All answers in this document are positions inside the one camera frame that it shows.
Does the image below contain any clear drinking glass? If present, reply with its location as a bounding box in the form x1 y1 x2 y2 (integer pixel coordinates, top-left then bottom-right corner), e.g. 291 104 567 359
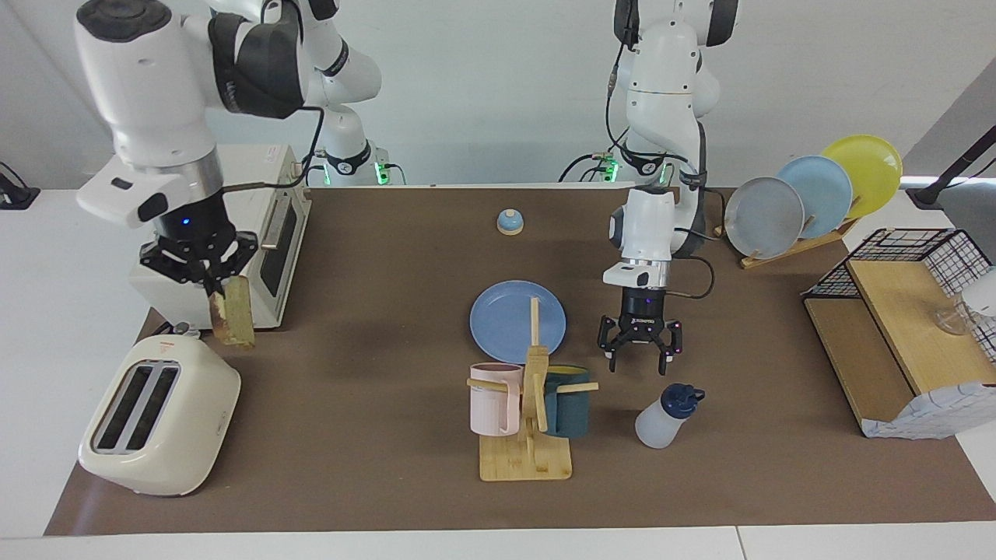
936 303 973 337

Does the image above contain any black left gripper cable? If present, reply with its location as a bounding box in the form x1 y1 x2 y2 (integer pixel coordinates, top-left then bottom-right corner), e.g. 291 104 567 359
605 0 728 301

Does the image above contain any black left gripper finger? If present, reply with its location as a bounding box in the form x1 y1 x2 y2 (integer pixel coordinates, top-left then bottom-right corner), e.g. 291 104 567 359
658 319 684 376
598 315 627 374

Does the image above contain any yellow round plate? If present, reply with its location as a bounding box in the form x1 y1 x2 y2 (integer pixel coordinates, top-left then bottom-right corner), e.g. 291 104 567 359
821 135 903 220

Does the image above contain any white checked cloth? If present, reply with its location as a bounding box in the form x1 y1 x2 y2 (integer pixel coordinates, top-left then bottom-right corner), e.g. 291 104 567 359
862 383 996 440

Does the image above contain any brown table mat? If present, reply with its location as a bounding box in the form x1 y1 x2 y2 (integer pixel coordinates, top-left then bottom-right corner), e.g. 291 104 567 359
44 187 996 536

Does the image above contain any black camera stand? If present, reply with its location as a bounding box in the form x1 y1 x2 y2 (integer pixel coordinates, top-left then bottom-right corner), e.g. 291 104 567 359
907 124 996 209

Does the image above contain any wooden two-tier shelf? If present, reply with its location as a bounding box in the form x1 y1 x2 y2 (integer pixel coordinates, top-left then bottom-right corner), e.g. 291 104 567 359
804 259 996 438

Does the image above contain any translucent seasoning bottle navy cap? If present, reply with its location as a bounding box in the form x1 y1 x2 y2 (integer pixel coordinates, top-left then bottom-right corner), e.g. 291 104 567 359
635 383 706 450

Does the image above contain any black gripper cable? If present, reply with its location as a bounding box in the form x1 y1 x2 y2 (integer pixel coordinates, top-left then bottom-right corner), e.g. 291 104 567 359
222 105 325 192
605 0 728 301

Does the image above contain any black clamp base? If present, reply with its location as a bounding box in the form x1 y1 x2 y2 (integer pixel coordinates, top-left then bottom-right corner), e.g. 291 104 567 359
0 162 41 211

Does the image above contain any pink mug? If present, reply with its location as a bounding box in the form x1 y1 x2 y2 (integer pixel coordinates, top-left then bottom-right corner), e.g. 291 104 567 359
469 362 524 436

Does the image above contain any white rounded object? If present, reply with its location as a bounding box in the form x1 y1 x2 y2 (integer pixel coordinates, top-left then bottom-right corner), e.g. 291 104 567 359
963 268 996 318

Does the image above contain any teal mug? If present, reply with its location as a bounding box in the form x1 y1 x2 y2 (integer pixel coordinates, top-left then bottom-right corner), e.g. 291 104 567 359
542 366 591 438

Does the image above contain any toasted bread slice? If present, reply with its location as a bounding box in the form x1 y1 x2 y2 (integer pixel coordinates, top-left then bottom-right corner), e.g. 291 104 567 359
209 276 256 347

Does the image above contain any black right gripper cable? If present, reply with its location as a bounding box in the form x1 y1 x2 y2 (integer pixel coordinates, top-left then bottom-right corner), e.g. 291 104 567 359
222 105 325 192

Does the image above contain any light blue round plate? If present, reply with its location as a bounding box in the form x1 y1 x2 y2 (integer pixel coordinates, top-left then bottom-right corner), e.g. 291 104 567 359
778 156 854 240

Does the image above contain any black wire basket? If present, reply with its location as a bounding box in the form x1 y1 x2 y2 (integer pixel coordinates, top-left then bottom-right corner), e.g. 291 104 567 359
803 228 996 366

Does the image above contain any wooden plate rack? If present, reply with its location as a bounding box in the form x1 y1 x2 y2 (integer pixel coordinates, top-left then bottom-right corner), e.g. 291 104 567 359
714 218 861 270

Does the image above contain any cream two-slot toaster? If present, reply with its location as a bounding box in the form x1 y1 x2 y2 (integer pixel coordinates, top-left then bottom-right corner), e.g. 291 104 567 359
78 334 242 497

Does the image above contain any grey round plate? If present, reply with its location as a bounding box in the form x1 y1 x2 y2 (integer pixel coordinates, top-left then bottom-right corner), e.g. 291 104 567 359
725 177 806 260

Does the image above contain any left arm base cable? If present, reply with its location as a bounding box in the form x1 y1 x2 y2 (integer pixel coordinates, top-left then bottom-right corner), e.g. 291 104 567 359
559 117 633 184

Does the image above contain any wooden mug tree stand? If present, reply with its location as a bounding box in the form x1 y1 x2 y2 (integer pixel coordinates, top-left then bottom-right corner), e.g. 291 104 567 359
467 296 600 482

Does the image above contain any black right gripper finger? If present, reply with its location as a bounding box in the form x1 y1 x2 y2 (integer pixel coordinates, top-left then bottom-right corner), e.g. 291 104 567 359
216 231 259 296
140 243 219 296

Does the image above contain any white toaster oven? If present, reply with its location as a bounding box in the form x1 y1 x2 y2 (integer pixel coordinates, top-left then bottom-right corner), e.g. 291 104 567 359
128 144 312 331

